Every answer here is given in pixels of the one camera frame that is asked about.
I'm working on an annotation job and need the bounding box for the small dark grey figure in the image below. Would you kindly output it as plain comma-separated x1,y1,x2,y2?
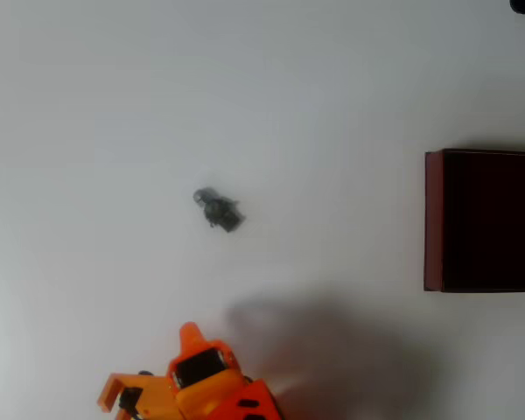
192,186,247,234

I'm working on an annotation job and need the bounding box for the dark red open box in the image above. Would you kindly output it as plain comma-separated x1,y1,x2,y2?
423,148,525,294

